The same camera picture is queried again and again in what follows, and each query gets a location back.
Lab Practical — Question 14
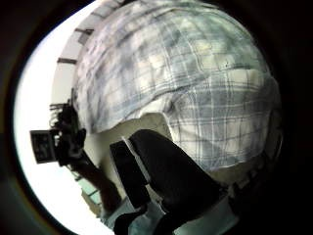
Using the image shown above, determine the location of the plaid blue white cloth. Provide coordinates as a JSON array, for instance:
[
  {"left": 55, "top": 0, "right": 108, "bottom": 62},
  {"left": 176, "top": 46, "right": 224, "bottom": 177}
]
[{"left": 71, "top": 0, "right": 284, "bottom": 184}]

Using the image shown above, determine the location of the white marker cube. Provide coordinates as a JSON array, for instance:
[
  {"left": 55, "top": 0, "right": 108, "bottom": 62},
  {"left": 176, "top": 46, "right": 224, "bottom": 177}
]
[{"left": 29, "top": 129, "right": 60, "bottom": 165}]

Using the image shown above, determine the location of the the person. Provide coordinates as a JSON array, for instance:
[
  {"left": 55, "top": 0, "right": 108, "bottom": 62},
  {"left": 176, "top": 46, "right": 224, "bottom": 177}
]
[{"left": 99, "top": 190, "right": 244, "bottom": 235}]

